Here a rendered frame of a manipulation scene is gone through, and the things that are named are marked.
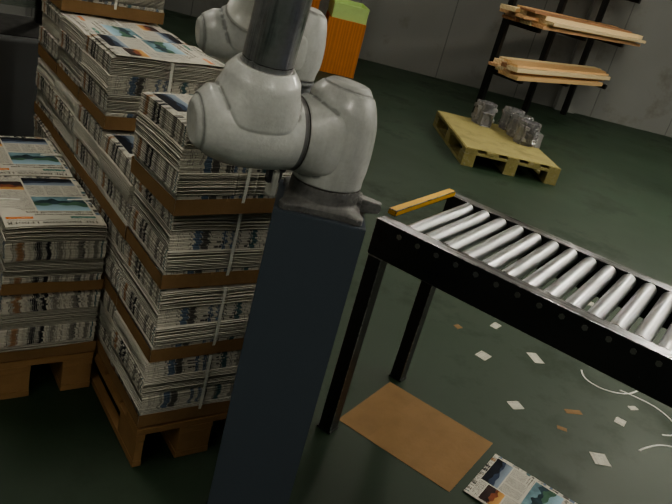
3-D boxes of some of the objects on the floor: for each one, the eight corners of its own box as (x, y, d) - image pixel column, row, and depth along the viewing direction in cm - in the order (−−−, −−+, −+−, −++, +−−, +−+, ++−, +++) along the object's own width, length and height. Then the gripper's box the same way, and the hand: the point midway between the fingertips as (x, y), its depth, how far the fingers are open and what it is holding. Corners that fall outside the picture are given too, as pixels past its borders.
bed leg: (388, 375, 287) (438, 224, 260) (395, 370, 292) (444, 221, 264) (400, 382, 284) (451, 230, 257) (407, 377, 289) (458, 227, 262)
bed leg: (316, 425, 247) (366, 253, 220) (325, 419, 252) (375, 249, 224) (329, 434, 244) (381, 261, 217) (338, 427, 249) (391, 256, 222)
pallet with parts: (556, 187, 627) (572, 146, 612) (452, 162, 617) (466, 120, 602) (519, 145, 751) (531, 110, 735) (432, 124, 740) (443, 88, 725)
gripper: (305, 98, 171) (284, 189, 180) (257, 93, 163) (238, 188, 173) (321, 108, 165) (299, 201, 175) (273, 103, 158) (252, 201, 167)
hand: (272, 182), depth 172 cm, fingers closed
